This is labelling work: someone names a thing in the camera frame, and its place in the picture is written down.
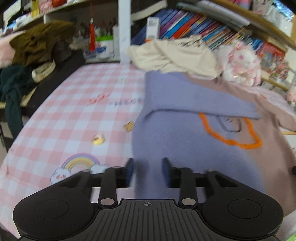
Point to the white pink plush bunny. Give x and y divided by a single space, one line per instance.
239 64

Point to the red hanging tassel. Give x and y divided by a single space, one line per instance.
91 36

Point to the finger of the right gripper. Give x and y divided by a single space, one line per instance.
294 170

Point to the pink checkered table mat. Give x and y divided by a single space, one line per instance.
80 125

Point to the dark green garment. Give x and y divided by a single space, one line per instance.
16 81

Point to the white green-lid jar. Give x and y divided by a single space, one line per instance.
104 47

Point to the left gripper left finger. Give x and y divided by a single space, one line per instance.
112 179

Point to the pink fluffy garment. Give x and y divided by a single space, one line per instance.
6 51

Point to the olive brown garment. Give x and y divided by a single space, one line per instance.
36 44

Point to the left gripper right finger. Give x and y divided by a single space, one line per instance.
184 180

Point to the purple and brown sweater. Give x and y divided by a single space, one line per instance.
211 124

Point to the white shelf post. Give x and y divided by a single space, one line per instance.
124 26

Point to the row of colourful books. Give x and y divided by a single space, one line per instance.
177 24

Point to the white Garnier box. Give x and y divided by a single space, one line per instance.
153 27

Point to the small pink pig toy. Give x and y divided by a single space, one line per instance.
291 95

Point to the cream sweatshirt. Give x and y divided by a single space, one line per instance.
187 55

